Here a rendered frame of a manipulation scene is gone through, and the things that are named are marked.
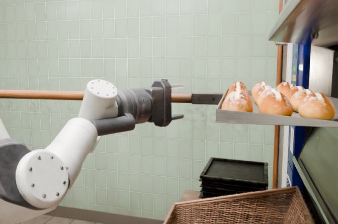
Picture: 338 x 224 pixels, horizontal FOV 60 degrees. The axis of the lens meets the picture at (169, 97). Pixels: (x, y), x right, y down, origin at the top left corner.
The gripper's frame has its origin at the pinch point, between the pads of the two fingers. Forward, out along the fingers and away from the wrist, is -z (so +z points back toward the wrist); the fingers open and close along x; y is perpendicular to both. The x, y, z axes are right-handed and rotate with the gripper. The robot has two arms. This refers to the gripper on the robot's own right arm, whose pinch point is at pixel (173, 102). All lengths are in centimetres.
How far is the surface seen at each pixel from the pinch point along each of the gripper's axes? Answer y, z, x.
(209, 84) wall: 77, -106, -3
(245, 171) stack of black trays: 17, -61, -39
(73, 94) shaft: 32.4, 13.9, 0.8
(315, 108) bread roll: -35.5, -4.1, 1.4
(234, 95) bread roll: -22.1, 3.0, 3.4
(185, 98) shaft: 2.4, -6.9, 0.4
